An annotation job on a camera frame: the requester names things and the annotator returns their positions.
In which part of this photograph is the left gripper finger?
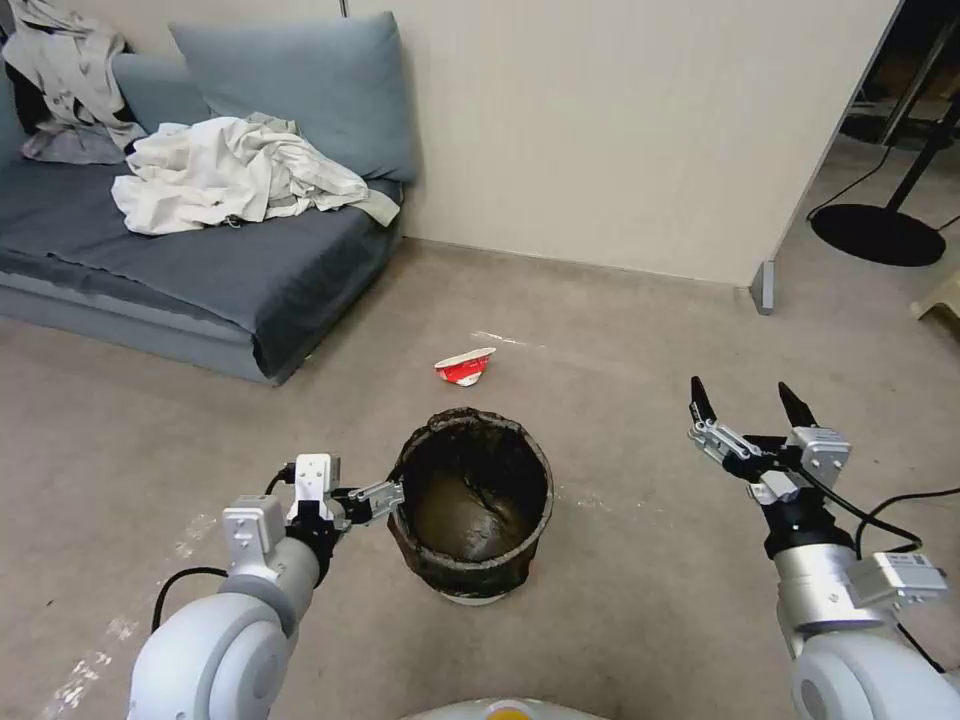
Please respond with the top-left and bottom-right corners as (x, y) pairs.
(346, 479), (407, 508)
(350, 500), (405, 527)

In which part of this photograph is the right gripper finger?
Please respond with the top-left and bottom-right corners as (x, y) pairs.
(687, 376), (786, 480)
(777, 381), (820, 445)

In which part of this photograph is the trash can with dark liner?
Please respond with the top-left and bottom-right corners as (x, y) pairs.
(386, 407), (556, 607)

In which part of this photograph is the grey partition foot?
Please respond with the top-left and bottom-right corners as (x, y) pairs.
(751, 258), (782, 316)

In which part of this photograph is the crushed red white paper cup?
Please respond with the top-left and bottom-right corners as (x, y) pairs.
(433, 348), (498, 389)

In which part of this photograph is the beige plastic stool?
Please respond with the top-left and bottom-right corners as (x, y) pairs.
(909, 268), (960, 339)

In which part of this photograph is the black round-base stand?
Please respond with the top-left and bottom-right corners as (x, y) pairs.
(806, 97), (960, 268)

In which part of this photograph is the white robot front shell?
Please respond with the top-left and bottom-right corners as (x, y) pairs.
(404, 697), (594, 720)

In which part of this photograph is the grey-blue sofa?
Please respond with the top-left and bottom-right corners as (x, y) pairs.
(0, 52), (410, 388)

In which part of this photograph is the dark grey sofa cover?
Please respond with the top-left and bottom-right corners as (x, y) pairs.
(0, 161), (403, 380)

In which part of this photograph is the crumpled white garment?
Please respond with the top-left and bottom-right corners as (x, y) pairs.
(110, 112), (403, 238)

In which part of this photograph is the large grey-blue pillow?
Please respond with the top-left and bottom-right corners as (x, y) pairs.
(168, 11), (418, 185)

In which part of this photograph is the small grey-blue back cushion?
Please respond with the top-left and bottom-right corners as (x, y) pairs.
(110, 53), (213, 133)

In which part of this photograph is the beige jacket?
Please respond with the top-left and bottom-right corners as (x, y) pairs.
(2, 5), (149, 165)

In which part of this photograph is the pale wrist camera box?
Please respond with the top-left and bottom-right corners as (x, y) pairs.
(791, 425), (853, 490)
(292, 452), (348, 520)

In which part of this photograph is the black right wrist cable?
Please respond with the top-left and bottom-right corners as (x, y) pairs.
(779, 464), (960, 560)

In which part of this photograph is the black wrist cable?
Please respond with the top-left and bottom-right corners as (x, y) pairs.
(152, 567), (229, 633)
(779, 464), (960, 560)

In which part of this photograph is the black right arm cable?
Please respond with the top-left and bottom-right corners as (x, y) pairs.
(892, 616), (949, 674)

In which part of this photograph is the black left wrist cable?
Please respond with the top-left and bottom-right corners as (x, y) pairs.
(152, 567), (229, 633)

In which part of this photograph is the thin black floor cable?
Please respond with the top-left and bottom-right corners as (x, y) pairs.
(813, 138), (913, 223)

